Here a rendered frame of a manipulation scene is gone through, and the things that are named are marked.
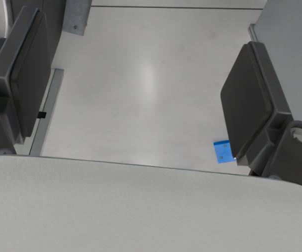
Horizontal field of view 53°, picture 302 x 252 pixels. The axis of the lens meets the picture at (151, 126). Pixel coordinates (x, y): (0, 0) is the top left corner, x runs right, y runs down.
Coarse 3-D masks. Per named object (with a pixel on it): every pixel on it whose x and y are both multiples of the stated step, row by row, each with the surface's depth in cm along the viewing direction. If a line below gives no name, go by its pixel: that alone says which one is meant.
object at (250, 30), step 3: (252, 24) 169; (249, 27) 171; (252, 27) 167; (249, 30) 170; (252, 30) 166; (249, 33) 169; (252, 33) 165; (252, 36) 166; (255, 36) 162; (252, 39) 165; (255, 39) 161
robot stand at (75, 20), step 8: (72, 0) 62; (80, 0) 62; (88, 0) 63; (72, 8) 63; (80, 8) 63; (88, 8) 69; (64, 16) 65; (72, 16) 65; (80, 16) 65; (64, 24) 66; (72, 24) 66; (80, 24) 66; (72, 32) 68; (80, 32) 68
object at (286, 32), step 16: (272, 0) 148; (288, 0) 134; (272, 16) 147; (288, 16) 132; (256, 32) 162; (272, 32) 145; (288, 32) 131; (272, 48) 143; (288, 48) 130; (272, 64) 141; (288, 64) 128; (288, 80) 127; (288, 96) 126
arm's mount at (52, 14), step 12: (12, 0) 40; (24, 0) 38; (36, 0) 36; (48, 0) 39; (60, 0) 52; (12, 12) 41; (48, 12) 41; (60, 12) 57; (48, 24) 44; (60, 24) 62; (48, 36) 47
